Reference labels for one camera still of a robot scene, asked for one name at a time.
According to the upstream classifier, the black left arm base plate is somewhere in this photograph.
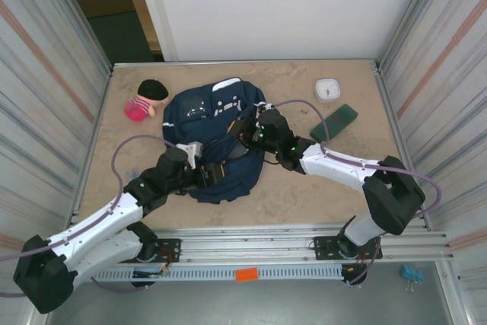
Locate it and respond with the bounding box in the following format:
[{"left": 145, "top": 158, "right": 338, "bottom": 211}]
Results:
[{"left": 113, "top": 238, "right": 182, "bottom": 264}]

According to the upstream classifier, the blue binder clip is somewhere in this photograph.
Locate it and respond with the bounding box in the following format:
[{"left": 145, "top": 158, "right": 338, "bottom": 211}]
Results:
[{"left": 400, "top": 263, "right": 425, "bottom": 294}]

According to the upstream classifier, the aluminium rail frame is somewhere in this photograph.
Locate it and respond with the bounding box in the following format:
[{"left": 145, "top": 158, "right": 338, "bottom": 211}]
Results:
[{"left": 40, "top": 225, "right": 456, "bottom": 267}]

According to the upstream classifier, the navy blue backpack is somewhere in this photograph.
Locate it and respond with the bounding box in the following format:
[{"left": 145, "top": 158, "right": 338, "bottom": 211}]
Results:
[{"left": 162, "top": 76, "right": 267, "bottom": 204}]

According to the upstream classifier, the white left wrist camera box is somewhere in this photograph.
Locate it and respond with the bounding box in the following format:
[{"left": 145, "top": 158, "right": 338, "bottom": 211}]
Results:
[{"left": 176, "top": 141, "right": 205, "bottom": 170}]

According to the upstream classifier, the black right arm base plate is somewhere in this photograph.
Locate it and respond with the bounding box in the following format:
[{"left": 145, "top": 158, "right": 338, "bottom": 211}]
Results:
[{"left": 312, "top": 235, "right": 383, "bottom": 262}]

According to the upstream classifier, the dark green pencil case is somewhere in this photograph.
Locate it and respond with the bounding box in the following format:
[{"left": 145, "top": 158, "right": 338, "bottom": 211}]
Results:
[{"left": 310, "top": 103, "right": 359, "bottom": 142}]

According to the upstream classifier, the brown wooden door frame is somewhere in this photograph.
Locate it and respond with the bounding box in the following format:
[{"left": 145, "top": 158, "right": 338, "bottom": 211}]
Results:
[{"left": 116, "top": 0, "right": 162, "bottom": 54}]

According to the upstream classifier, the white square clock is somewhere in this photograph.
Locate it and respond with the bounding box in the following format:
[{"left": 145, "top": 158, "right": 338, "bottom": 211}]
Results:
[{"left": 314, "top": 78, "right": 341, "bottom": 104}]

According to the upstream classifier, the plush doll with black hair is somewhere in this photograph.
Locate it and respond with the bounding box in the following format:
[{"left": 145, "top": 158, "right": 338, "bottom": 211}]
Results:
[{"left": 126, "top": 80, "right": 170, "bottom": 123}]

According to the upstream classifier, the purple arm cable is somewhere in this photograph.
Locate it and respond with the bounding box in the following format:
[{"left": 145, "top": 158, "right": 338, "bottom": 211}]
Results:
[
  {"left": 270, "top": 99, "right": 444, "bottom": 287},
  {"left": 0, "top": 134, "right": 182, "bottom": 298}
]

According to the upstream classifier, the aluminium table edge profile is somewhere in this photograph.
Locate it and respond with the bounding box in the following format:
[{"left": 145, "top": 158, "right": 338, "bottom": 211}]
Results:
[{"left": 110, "top": 59, "right": 384, "bottom": 75}]

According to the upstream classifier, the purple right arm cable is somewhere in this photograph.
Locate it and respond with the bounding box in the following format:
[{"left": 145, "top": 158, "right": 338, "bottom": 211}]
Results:
[{"left": 270, "top": 99, "right": 444, "bottom": 287}]

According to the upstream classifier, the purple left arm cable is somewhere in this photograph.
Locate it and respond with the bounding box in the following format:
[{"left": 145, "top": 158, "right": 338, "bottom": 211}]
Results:
[{"left": 0, "top": 134, "right": 182, "bottom": 298}]

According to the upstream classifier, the grey slotted cable duct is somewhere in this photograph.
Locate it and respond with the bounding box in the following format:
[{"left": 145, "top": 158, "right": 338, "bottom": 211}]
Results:
[{"left": 56, "top": 266, "right": 345, "bottom": 282}]

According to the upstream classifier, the orange tape tag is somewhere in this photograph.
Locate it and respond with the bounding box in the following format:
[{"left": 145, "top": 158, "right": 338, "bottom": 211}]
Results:
[{"left": 235, "top": 269, "right": 259, "bottom": 283}]

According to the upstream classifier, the black controller board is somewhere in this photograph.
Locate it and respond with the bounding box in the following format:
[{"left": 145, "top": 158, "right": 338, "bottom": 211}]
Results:
[
  {"left": 131, "top": 268, "right": 170, "bottom": 290},
  {"left": 341, "top": 263, "right": 369, "bottom": 287}
]

